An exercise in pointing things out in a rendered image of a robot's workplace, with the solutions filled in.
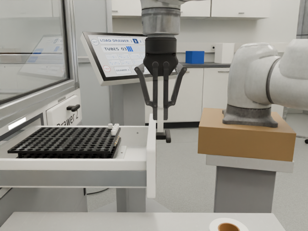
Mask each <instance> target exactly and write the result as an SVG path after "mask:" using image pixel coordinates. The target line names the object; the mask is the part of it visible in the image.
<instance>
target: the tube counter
mask: <svg viewBox="0 0 308 231"><path fill-rule="evenodd" d="M120 48H121V50H122V52H145V46H120Z"/></svg>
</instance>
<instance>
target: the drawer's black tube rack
mask: <svg viewBox="0 0 308 231"><path fill-rule="evenodd" d="M111 130H112V129H109V128H108V127H41V128H40V129H38V130H37V131H35V132H34V133H32V134H31V135H30V136H28V137H27V138H25V139H24V140H22V141H21V142H19V143H18V144H17V145H15V146H14V147H12V148H11V149H9V150H8V151H7V152H8V154H18V157H16V159H114V158H115V155H116V153H117V150H118V148H119V145H120V143H121V137H120V138H119V139H118V142H117V144H116V146H113V149H112V151H111V153H110V154H102V152H101V151H102V149H104V148H103V147H104V145H105V144H106V142H107V140H108V138H110V137H109V136H110V134H111Z"/></svg>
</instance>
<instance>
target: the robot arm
mask: <svg viewBox="0 0 308 231"><path fill-rule="evenodd" d="M188 1H203V0H140V2H141V8H142V13H141V16H142V25H143V35H147V36H148V37H147V38H146V39H145V58H144V60H143V63H142V64H140V65H139V66H137V67H135V68H134V70H135V72H136V73H137V75H138V76H139V80H140V84H141V88H142V92H143V96H144V100H145V104H146V105H147V106H151V107H152V108H153V120H157V132H163V124H164V120H168V108H169V107H170V106H174V105H175V104H176V100H177V96H178V93H179V89H180V85H181V82H182V77H183V76H184V74H185V73H186V71H187V68H186V67H185V66H182V65H181V64H180V63H178V58H177V56H176V42H177V39H176V38H175V37H174V35H179V34H180V15H181V13H180V11H181V5H182V4H184V3H186V2H188ZM144 67H146V68H147V70H148V71H149V73H150V74H151V75H152V76H153V101H151V100H150V97H149V93H148V89H147V84H146V81H145V77H144V74H143V73H144V71H145V69H144ZM175 67H177V70H176V71H177V72H178V74H177V76H176V81H175V85H174V88H173V92H172V96H171V99H170V100H169V101H168V85H169V75H170V74H171V73H172V72H173V70H174V69H175ZM158 76H163V106H162V105H161V106H160V105H158ZM272 104H276V105H281V106H284V107H288V108H293V109H299V110H308V0H300V5H299V14H298V22H297V34H296V39H293V40H292V41H291V42H290V43H289V44H288V45H287V46H286V50H285V52H284V54H283V57H280V56H278V51H277V49H276V48H275V47H274V46H272V45H270V44H269V43H250V44H243V45H242V46H241V47H240V48H239V49H238V50H237V51H236V53H235V55H234V57H233V59H232V62H231V66H230V70H229V76H228V86H227V107H226V109H225V110H222V114H223V115H224V118H223V119H222V123H223V124H235V125H248V126H262V127H273V128H276V127H278V123H277V122H276V121H274V119H273V118H272V116H271V105H272Z"/></svg>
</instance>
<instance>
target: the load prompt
mask: <svg viewBox="0 0 308 231"><path fill-rule="evenodd" d="M97 38H98V41H99V43H100V44H145V43H144V41H143V39H142V38H126V37H97Z"/></svg>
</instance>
